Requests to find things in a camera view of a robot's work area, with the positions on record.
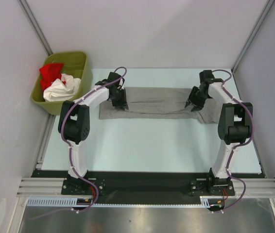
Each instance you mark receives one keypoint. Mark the white t shirt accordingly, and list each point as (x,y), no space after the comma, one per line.
(62,89)

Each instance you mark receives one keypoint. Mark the grey t shirt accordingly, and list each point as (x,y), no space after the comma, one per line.
(160,103)

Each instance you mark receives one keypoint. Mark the aluminium frame rail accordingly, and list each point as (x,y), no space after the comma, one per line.
(53,187)

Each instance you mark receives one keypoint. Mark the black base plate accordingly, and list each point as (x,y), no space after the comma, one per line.
(145,188)

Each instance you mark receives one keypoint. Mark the right aluminium corner post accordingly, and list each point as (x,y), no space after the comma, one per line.
(254,32)

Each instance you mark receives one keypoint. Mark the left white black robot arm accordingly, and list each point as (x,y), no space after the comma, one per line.
(74,127)

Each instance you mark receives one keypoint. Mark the left aluminium corner post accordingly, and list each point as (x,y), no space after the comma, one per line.
(35,25)

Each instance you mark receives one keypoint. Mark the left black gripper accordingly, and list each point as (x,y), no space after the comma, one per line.
(123,104)

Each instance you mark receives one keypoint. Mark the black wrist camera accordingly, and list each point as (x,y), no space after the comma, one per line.
(114,80)
(207,77)

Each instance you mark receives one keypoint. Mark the red t shirt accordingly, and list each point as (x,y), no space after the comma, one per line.
(50,73)

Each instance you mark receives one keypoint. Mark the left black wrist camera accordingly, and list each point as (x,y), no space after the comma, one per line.
(114,80)

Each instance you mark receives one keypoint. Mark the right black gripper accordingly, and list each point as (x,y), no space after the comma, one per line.
(192,98)

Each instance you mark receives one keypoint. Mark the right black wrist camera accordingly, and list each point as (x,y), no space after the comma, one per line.
(207,77)

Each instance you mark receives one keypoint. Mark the aluminium corner post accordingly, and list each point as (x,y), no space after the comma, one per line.
(254,32)
(35,25)

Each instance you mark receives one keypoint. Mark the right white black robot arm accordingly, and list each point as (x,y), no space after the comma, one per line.
(235,129)

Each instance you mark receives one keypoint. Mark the grey slotted cable duct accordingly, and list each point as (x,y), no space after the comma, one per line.
(82,202)

